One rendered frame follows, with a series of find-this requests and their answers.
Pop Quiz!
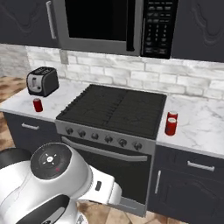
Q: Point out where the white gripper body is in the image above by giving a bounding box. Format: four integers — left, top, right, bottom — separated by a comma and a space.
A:
108, 179, 123, 207

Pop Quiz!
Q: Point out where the red soda can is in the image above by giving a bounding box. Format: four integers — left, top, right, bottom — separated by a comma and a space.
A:
164, 116, 178, 137
167, 110, 179, 123
32, 97, 44, 113

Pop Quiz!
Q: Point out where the black oven door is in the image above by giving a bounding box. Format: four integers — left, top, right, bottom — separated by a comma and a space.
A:
59, 136, 154, 219

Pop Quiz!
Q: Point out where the dark drawer front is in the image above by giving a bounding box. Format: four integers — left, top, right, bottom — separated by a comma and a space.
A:
153, 144, 224, 184
2, 111, 61, 154

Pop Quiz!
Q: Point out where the dark base cupboard door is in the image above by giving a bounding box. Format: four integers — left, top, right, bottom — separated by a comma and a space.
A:
147, 167, 224, 224

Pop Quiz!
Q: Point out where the black hob with grey panel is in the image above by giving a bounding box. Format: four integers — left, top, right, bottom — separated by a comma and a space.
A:
54, 83, 168, 156

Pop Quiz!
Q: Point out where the black and silver toaster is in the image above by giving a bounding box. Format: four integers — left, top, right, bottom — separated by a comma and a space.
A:
25, 66, 60, 98

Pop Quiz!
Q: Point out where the black and grey microwave oven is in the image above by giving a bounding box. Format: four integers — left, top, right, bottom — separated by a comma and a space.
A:
52, 0, 179, 60

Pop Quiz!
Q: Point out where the silver oven door handle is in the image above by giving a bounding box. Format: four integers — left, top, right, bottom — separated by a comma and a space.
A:
60, 136, 149, 163

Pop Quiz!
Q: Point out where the silver base cupboard handle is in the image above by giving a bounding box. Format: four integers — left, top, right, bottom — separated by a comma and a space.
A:
154, 170, 162, 195

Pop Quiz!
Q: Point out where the silver drawer handle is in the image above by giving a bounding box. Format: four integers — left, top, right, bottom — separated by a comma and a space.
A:
186, 160, 216, 172
21, 122, 40, 131

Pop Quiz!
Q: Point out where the grey wall socket plate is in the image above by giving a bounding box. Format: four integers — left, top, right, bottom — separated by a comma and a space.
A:
59, 49, 70, 66

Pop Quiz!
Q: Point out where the black microwave door handle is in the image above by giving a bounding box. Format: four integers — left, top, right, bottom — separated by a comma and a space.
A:
126, 0, 137, 53

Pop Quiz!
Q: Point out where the dark wall cupboard door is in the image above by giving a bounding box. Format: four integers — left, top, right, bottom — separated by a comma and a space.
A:
0, 0, 61, 49
171, 0, 224, 64

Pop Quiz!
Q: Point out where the silver wall cupboard handle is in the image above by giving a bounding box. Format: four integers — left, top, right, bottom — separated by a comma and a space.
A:
45, 0, 57, 40

